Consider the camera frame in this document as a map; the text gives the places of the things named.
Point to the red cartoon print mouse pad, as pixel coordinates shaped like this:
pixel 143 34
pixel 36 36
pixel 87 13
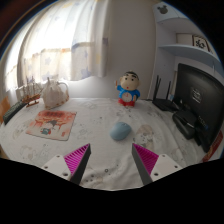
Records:
pixel 51 125

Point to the white wall shelf unit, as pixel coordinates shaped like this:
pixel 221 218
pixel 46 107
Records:
pixel 186 50

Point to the black monitor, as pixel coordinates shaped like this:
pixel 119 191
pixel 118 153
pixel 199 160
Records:
pixel 203 96

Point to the black box device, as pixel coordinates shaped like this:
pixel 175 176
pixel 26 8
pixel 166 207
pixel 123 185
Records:
pixel 185 125

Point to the light blue computer mouse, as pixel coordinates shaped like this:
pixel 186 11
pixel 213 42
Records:
pixel 120 131

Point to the black router with antennas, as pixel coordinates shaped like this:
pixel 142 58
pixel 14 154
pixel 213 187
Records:
pixel 165 104

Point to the orange board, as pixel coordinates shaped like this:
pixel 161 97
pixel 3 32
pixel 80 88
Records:
pixel 4 108

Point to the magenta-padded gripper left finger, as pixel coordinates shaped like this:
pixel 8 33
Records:
pixel 76 160

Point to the white star print curtain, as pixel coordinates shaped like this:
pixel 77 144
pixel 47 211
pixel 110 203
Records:
pixel 60 43

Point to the black keyboard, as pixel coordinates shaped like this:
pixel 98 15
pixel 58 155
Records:
pixel 13 111

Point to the large white conch shell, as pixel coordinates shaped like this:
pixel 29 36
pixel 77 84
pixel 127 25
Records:
pixel 55 94

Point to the cartoon boy figurine clock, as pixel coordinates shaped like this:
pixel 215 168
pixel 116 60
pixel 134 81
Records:
pixel 128 90

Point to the white printed tablecloth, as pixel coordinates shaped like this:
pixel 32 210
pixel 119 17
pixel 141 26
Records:
pixel 96 115

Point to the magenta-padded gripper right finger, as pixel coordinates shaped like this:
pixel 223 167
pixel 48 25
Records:
pixel 146 160

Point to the red flat packet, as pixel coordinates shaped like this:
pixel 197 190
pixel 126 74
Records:
pixel 214 146

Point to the wooden model sailing ship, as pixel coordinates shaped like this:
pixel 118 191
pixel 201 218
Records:
pixel 30 95

